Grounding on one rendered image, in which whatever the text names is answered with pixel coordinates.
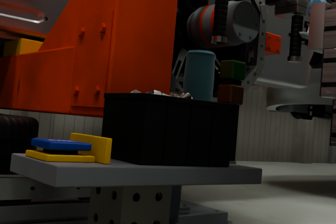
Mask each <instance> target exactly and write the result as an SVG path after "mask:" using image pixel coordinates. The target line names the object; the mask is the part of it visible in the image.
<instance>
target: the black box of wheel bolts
mask: <svg viewBox="0 0 336 224"><path fill-rule="evenodd" d="M104 98H105V100H104V111H103V121H102V132H101V137H104V138H111V139H112V145H111V156H110V158H111V159H114V160H119V161H123V162H129V163H132V164H136V165H146V166H189V167H229V163H230V150H231V138H232V125H233V113H234V109H235V105H234V104H229V103H221V102H214V101H206V100H198V99H193V97H192V96H191V95H190V94H189V92H187V93H186V94H185V93H181V94H177V93H173V92H170V93H169V94H165V93H163V92H162V91H161V90H159V91H156V90H154V89H153V90H149V91H148V92H145V93H141V92H140V91H138V90H136V89H135V90H133V91H131V92H130V93H104Z"/></svg>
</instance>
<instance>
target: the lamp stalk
mask: <svg viewBox="0 0 336 224"><path fill-rule="evenodd" d="M241 83H242V81H239V80H234V79H222V82H221V84H222V85H237V86H241ZM239 108H240V106H239V105H235V109H234V110H233V119H232V132H231V144H230V157H229V164H236V161H235V158H236V146H237V133H238V121H239Z"/></svg>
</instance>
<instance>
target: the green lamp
mask: <svg viewBox="0 0 336 224"><path fill-rule="evenodd" d="M245 71H246V63H245V62H242V61H238V60H222V61H221V62H220V70H219V79H221V80H237V81H244V80H245Z"/></svg>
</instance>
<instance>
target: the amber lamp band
mask: <svg viewBox="0 0 336 224"><path fill-rule="evenodd" d="M243 96H244V87H243V86H240V85H234V84H220V85H219V86H218V95H217V102H218V103H226V104H233V105H239V106H241V105H242V104H243Z"/></svg>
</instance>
